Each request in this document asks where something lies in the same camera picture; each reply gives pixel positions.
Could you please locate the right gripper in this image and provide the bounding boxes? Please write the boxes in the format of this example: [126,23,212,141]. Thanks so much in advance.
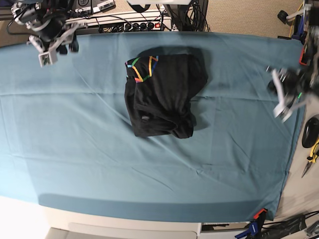
[26,18,87,55]

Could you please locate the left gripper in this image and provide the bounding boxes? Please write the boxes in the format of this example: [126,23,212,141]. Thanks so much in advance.
[266,66,310,110]

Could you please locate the dark grey T-shirt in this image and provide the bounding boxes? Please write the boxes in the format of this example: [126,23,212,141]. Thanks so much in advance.
[125,54,207,139]

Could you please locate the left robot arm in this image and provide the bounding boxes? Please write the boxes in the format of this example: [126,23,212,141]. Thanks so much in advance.
[266,0,319,116]

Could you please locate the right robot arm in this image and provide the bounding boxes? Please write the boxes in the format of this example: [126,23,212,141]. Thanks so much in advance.
[6,0,92,64]

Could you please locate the orange black clamp top right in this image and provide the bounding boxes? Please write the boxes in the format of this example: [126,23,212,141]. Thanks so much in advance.
[299,47,309,66]

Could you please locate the black computer mouse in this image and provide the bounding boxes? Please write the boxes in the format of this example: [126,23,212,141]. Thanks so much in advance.
[302,117,319,148]

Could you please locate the blue clamp top right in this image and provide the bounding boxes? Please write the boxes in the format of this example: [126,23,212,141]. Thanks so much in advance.
[291,15,304,41]

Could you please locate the black caster wheel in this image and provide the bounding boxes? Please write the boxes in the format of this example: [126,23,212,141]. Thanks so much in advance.
[277,10,288,24]

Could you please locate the black power strip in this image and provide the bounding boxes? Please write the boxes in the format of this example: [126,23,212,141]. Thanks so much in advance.
[124,21,163,32]

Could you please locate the teal table cloth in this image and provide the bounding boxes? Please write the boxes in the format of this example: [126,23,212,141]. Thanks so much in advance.
[0,32,304,223]

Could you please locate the blue orange clamp bottom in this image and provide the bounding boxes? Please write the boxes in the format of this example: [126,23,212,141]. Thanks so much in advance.
[235,208,268,239]

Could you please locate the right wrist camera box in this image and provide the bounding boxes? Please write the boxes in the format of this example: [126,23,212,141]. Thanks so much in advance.
[38,51,57,67]

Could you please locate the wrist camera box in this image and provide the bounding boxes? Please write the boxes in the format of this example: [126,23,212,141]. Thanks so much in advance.
[273,104,292,122]
[38,51,57,67]

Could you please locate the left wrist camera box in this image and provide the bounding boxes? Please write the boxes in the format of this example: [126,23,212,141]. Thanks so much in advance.
[273,104,292,122]

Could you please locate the yellow cable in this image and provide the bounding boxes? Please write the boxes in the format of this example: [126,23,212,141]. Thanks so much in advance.
[289,0,307,38]

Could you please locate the yellow handled pliers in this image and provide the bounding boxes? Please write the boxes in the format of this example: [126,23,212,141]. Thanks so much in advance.
[302,139,319,178]

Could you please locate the black strap bottom right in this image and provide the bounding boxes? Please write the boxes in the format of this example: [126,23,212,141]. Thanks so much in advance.
[259,214,308,239]

